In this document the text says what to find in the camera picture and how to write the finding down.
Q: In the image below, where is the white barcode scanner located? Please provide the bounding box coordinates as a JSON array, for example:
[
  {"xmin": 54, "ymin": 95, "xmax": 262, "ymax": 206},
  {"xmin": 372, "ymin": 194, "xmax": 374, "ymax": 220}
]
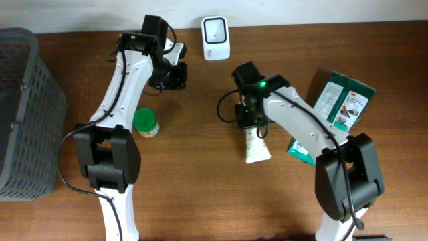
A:
[{"xmin": 201, "ymin": 16, "xmax": 231, "ymax": 61}]

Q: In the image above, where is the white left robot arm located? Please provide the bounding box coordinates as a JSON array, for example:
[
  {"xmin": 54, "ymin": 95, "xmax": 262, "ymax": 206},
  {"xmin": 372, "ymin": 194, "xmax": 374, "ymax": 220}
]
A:
[{"xmin": 72, "ymin": 15, "xmax": 187, "ymax": 240}]

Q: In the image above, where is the white bamboo print tube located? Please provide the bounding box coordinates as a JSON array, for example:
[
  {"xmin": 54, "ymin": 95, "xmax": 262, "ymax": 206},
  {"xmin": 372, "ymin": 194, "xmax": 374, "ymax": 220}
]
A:
[{"xmin": 245, "ymin": 127, "xmax": 272, "ymax": 164}]

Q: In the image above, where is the green lid jar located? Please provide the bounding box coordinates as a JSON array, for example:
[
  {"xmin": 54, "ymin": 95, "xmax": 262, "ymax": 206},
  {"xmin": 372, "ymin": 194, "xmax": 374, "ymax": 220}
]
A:
[{"xmin": 133, "ymin": 108, "xmax": 160, "ymax": 138}]

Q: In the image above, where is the green 3M gloves package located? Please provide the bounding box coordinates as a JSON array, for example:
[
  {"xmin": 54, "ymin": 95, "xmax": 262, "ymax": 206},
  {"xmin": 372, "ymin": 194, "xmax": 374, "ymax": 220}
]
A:
[{"xmin": 286, "ymin": 70, "xmax": 377, "ymax": 167}]

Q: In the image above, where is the dark grey plastic basket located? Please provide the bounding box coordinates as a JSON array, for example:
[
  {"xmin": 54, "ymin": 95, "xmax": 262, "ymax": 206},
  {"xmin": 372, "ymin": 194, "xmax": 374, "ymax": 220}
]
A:
[{"xmin": 1, "ymin": 27, "xmax": 68, "ymax": 202}]

